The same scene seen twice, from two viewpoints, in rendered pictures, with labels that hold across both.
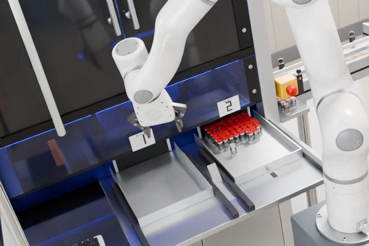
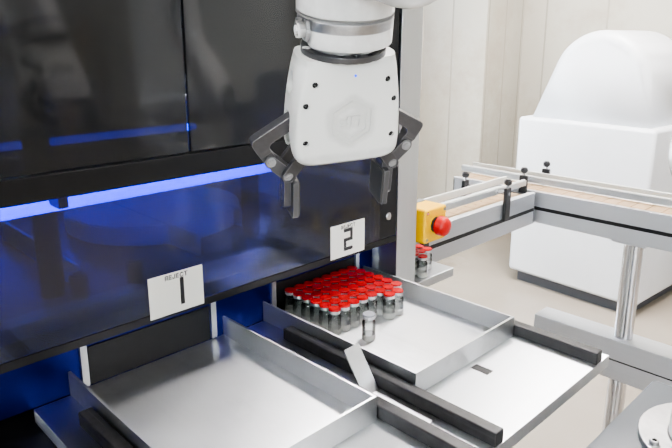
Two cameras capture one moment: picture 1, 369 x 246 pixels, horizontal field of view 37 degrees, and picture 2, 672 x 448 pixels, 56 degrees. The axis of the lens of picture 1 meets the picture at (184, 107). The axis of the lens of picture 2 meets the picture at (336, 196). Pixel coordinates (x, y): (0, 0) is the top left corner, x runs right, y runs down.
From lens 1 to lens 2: 1.11 m
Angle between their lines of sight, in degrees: 30
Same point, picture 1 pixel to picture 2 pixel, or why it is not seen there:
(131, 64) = not seen: outside the picture
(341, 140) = not seen: outside the picture
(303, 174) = (544, 365)
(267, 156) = (439, 337)
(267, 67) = (411, 172)
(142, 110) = (325, 95)
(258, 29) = (410, 92)
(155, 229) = not seen: outside the picture
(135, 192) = (154, 429)
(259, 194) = (483, 409)
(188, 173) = (282, 377)
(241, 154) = (382, 337)
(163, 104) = (389, 86)
